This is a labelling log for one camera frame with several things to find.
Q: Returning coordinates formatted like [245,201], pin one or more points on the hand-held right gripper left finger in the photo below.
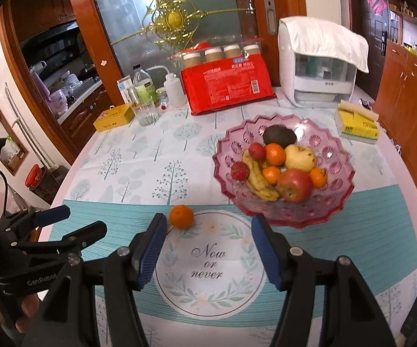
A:
[150,253]

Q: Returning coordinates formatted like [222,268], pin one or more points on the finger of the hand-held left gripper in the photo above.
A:
[92,233]
[53,214]

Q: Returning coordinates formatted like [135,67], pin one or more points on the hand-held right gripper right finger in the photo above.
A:
[266,256]

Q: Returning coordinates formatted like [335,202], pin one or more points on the large orange mandarin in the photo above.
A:
[181,217]

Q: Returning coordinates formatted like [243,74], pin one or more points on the red apple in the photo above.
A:
[295,186]

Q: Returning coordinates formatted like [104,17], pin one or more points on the spotted yellow banana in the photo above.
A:
[255,180]

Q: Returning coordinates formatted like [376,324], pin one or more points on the small yellowish mandarin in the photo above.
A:
[271,175]

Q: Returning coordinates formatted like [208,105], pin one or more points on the wrinkled small red fruit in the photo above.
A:
[239,171]

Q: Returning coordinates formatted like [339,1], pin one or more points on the orange mandarin with stem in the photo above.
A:
[319,178]

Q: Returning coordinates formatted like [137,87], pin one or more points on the yellow pear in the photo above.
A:
[300,159]

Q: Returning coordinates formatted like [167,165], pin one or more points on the smooth small red fruit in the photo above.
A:
[257,151]

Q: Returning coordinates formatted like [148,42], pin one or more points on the pink glass fruit bowl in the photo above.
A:
[334,166]

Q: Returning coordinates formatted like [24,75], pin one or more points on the dark avocado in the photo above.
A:
[278,135]

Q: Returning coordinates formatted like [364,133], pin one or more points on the person's left hand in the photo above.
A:
[29,307]

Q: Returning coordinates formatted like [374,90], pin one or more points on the red lidded jar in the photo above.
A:
[35,177]

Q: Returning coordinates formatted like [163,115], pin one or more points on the tree print tablecloth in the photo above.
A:
[121,159]

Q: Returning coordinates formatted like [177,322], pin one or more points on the wooden kitchen counter cabinet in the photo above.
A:
[85,115]

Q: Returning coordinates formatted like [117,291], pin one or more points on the pale purple container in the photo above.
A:
[58,103]

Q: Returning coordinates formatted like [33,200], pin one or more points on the yellow tin box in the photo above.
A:
[114,117]

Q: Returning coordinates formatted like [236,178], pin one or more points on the clear drinking glass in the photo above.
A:
[146,114]

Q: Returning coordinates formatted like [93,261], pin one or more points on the white and blue carton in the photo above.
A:
[123,88]

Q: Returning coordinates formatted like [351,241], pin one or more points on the small glass jar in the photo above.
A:
[162,97]

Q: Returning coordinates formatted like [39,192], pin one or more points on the clear bottle with green label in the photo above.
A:
[143,86]

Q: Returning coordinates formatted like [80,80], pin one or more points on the white squeeze bottle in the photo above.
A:
[174,92]

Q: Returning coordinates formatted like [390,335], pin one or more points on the red paper cup pack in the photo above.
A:
[226,83]

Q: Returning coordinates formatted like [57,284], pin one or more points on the white countertop appliance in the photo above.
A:
[287,72]

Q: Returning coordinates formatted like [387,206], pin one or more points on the wooden side cabinet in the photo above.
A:
[410,115]

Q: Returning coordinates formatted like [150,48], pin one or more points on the wooden framed glass door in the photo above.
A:
[121,14]

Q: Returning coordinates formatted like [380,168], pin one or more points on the white towel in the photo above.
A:
[324,36]

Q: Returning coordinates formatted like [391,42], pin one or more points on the gold door ornament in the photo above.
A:
[174,18]

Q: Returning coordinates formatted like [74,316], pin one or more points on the dark entrance door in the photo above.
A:
[360,43]

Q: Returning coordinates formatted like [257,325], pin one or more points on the red door decoration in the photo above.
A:
[376,3]

